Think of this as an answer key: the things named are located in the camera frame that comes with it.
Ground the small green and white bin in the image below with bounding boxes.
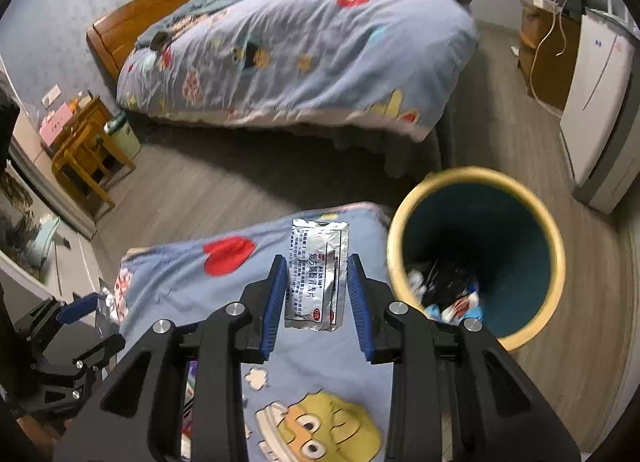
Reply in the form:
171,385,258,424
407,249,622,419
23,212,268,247
104,111,142,161

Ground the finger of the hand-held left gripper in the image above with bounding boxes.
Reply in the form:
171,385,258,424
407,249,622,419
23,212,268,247
14,292,102,350
30,333,127,380

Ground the bed with cartoon duvet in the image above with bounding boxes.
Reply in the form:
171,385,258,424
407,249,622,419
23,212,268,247
86,0,458,178

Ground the red printed paper cup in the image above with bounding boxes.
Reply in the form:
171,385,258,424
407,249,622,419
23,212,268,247
440,292,478,324

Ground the silver medicine packet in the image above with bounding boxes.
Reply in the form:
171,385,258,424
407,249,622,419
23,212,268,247
284,217,351,333

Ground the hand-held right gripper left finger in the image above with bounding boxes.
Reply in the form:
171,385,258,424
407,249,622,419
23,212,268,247
52,254,291,462

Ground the black plastic bag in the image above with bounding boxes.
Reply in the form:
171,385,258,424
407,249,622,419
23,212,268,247
419,261,475,308

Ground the white air purifier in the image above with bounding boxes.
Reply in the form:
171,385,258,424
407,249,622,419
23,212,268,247
559,9,640,215

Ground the wooden nightstand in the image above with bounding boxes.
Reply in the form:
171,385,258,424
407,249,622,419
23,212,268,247
517,0,583,110

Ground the bed with blue cartoon quilt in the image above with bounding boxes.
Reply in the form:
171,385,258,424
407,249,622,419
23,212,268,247
116,0,480,143

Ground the wooden desk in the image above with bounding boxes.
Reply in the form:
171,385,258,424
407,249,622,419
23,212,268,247
40,96,115,158

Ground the small printed blue blanket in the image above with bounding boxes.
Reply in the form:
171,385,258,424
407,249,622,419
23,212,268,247
115,202,396,462

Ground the wooden chair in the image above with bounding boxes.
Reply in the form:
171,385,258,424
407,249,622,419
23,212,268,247
51,119,137,220

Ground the white cable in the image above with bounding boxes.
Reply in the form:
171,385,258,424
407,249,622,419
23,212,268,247
510,0,577,99

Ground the teal bin with yellow rim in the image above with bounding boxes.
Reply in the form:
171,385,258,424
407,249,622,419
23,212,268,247
387,167,567,354

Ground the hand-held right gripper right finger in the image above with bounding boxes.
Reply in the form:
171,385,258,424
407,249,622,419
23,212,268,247
346,253,583,462

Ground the silver foil wrapper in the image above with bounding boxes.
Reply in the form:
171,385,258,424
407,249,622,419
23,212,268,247
96,279,123,339

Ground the pink paper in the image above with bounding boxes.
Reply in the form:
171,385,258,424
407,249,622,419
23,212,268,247
40,109,71,141

